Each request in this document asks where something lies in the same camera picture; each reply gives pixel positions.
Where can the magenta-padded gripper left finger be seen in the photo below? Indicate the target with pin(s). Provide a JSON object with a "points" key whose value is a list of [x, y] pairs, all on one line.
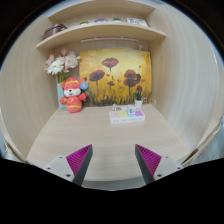
{"points": [[79, 160]]}

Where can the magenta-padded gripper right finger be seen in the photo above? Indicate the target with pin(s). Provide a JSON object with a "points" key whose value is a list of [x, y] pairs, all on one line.
{"points": [[148, 160]]}

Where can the pastel multicolour power strip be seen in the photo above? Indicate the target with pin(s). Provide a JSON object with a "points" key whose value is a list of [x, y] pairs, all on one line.
{"points": [[116, 117]]}

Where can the small white box adapter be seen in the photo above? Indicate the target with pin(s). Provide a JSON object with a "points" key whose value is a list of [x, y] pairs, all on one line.
{"points": [[124, 108]]}

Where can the small plant in white pot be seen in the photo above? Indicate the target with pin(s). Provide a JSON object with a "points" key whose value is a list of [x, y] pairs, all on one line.
{"points": [[138, 103]]}

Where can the red plush toy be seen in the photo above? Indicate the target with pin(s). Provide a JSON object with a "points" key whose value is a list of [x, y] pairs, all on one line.
{"points": [[73, 100]]}

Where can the grey-white plug adapter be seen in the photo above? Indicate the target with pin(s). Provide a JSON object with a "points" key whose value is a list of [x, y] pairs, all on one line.
{"points": [[116, 107]]}

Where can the light blue vase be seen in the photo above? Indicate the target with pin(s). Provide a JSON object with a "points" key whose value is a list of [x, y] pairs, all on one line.
{"points": [[60, 93]]}

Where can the yellow poppy flower painting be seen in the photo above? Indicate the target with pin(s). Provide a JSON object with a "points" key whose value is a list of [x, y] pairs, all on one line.
{"points": [[116, 90]]}

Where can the pink and white flower bouquet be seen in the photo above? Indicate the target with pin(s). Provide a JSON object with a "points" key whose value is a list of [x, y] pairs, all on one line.
{"points": [[61, 63]]}

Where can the white light bar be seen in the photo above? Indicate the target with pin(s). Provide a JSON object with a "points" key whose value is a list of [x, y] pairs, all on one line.
{"points": [[110, 39]]}

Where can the wooden shelf with items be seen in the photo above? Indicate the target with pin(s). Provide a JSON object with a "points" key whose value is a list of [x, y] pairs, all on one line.
{"points": [[100, 30]]}

